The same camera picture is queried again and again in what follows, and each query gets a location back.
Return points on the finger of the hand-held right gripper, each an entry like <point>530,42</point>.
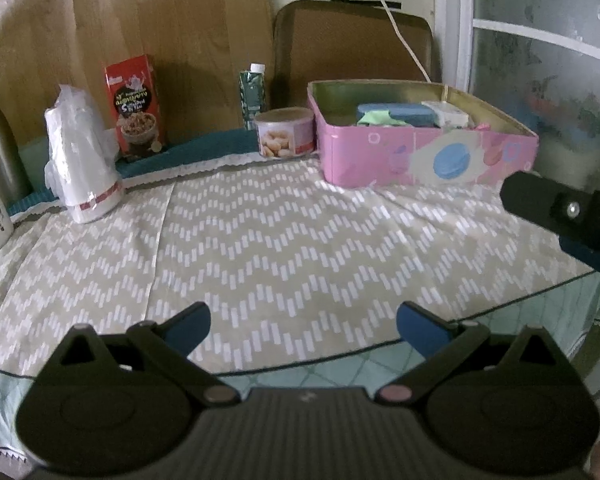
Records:
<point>535,197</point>

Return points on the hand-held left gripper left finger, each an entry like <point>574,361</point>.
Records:
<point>187,327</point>

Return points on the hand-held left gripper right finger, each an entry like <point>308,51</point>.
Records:
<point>420,330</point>

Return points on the pink cloth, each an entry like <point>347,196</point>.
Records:
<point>482,126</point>

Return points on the white tissue packet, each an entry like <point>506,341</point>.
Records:
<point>445,112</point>

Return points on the blue sponge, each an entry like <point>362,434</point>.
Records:
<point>410,112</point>

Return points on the pink tin box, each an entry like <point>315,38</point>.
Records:
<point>370,155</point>

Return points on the green cloth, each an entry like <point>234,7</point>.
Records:
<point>375,119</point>

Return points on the mint green table cover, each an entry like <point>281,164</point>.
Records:
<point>330,372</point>

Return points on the chevron tablecloth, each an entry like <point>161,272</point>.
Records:
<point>280,245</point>

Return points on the frosted glass door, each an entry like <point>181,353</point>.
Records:
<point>545,60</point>

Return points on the bagged stack of paper cups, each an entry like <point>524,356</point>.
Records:
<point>82,160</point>

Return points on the nut can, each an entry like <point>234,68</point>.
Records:
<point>285,132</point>

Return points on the red cereal box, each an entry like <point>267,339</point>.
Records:
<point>135,105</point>

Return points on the green drink carton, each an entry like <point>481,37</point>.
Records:
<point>252,100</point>

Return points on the brown chair back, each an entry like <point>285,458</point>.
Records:
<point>350,45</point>

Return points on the steel thermos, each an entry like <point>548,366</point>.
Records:
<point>0,155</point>

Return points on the wooden wall panel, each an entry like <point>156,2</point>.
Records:
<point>155,15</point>

